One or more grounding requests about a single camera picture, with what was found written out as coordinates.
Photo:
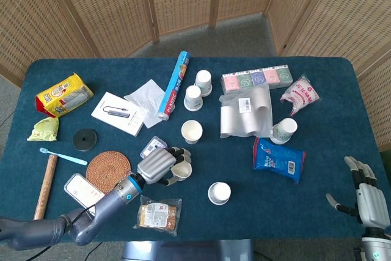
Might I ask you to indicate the yellow snack box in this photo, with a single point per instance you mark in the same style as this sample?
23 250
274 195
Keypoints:
62 96

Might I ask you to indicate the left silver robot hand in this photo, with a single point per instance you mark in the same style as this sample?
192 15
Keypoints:
154 166

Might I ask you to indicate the blue plastic wrap box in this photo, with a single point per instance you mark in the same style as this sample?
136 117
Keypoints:
175 85

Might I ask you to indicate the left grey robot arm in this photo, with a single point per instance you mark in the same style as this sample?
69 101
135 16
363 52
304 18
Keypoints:
91 218

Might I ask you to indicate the white pink sugar bag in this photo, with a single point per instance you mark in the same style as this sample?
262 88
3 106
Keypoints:
301 96

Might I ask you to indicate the translucent plastic zip bag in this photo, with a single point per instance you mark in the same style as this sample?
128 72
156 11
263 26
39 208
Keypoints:
246 111

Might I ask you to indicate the brown woven round coaster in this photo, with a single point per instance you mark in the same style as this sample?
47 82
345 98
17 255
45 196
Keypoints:
105 170

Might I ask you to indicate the white USB hub box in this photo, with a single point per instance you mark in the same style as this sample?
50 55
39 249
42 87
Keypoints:
117 113

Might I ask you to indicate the wooden rolling pin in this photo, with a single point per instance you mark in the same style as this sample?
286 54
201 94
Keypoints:
46 187

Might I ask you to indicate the green crumpled snack packet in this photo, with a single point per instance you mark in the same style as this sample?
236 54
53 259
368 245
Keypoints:
44 129

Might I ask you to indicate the multicolour tissue pack row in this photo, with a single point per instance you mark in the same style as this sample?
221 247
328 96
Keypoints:
256 78

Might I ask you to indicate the white paper cup green print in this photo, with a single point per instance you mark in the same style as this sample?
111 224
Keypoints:
284 131

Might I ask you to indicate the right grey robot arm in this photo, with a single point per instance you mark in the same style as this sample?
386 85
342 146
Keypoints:
375 248

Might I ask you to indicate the white paper napkin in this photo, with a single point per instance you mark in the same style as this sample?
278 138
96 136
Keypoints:
146 96

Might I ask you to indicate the black round disc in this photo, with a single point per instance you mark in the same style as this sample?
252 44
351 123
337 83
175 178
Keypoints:
84 140

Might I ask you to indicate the purple soap box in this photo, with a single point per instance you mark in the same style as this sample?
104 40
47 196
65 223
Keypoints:
151 146

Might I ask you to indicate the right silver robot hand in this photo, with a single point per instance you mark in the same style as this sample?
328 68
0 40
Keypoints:
372 207

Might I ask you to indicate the clear wrapped snack packet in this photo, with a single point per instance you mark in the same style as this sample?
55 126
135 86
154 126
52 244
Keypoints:
157 215

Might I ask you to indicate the blue snack packet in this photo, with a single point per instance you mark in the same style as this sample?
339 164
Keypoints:
278 160

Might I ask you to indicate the dark blue felt table cover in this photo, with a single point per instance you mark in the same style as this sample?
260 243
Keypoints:
238 157

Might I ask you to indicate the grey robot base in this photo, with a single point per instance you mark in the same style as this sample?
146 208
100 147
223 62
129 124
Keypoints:
186 250

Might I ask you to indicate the woven bamboo folding screen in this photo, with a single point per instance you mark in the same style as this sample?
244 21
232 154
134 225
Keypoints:
107 7

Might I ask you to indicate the light blue toothbrush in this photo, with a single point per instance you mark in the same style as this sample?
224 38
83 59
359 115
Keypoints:
65 157

